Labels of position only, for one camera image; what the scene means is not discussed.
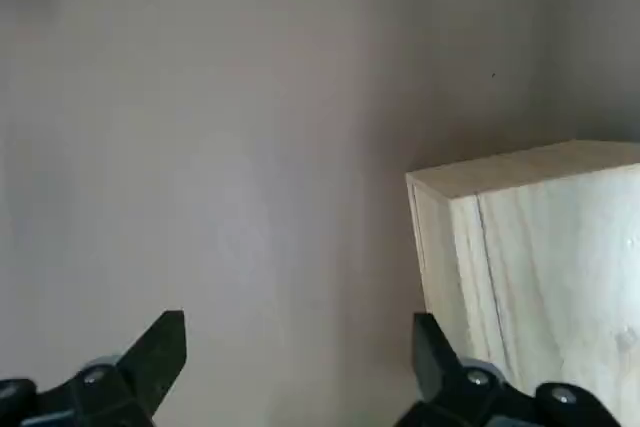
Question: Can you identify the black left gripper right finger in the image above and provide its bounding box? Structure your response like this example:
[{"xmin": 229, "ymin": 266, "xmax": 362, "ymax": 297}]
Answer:
[{"xmin": 394, "ymin": 312, "xmax": 621, "ymax": 427}]

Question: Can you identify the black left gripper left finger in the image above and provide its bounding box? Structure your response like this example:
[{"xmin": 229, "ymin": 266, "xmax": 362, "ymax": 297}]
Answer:
[{"xmin": 0, "ymin": 310, "xmax": 187, "ymax": 427}]

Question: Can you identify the light wooden drawer cabinet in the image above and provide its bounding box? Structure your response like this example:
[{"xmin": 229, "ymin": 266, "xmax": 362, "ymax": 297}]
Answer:
[{"xmin": 404, "ymin": 139, "xmax": 640, "ymax": 427}]

